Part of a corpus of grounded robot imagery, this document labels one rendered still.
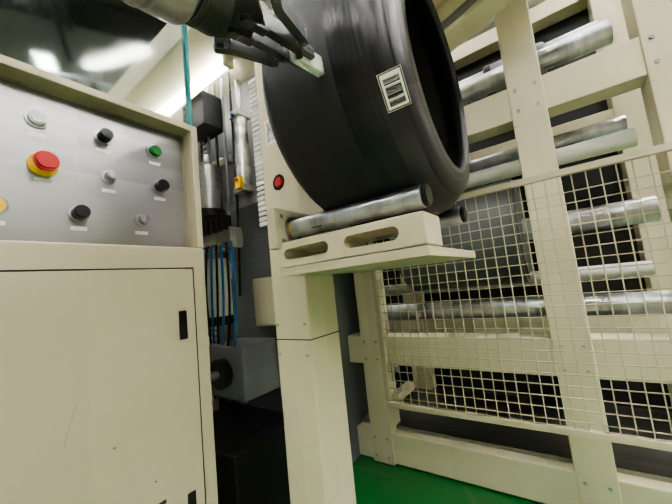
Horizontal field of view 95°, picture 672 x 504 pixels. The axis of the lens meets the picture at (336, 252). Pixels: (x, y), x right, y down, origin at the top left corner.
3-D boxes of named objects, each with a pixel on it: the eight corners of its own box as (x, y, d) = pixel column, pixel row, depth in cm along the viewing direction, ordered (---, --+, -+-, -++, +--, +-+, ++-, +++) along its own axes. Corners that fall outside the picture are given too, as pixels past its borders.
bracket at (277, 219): (268, 250, 73) (265, 209, 74) (357, 253, 105) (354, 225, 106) (278, 248, 71) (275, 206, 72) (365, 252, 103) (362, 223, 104)
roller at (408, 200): (290, 242, 76) (282, 226, 74) (300, 233, 79) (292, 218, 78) (430, 210, 56) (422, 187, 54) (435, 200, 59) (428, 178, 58)
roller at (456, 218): (356, 233, 102) (355, 246, 100) (349, 228, 99) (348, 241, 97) (467, 209, 82) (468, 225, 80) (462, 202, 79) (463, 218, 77)
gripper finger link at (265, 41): (232, 29, 38) (225, 35, 39) (292, 65, 48) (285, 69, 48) (226, -2, 38) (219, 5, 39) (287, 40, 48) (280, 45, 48)
